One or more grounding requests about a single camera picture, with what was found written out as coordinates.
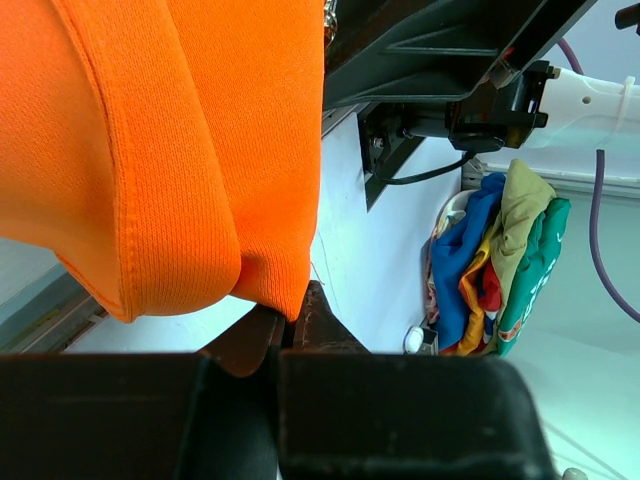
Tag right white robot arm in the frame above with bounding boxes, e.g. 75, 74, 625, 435
323, 1, 639, 152

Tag orange zip jacket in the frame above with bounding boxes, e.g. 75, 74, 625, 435
1, 1, 324, 322

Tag colourful cloth pile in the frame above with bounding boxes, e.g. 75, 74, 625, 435
426, 160, 571, 356

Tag small white round object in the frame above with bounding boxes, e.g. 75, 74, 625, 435
403, 326, 425, 355

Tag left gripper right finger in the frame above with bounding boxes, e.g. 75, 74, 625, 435
278, 281, 557, 479

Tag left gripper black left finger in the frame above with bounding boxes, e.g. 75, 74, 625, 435
1, 306, 284, 479

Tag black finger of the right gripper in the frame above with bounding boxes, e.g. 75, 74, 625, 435
323, 0, 593, 108

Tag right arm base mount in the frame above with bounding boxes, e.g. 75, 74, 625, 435
358, 103, 473, 208

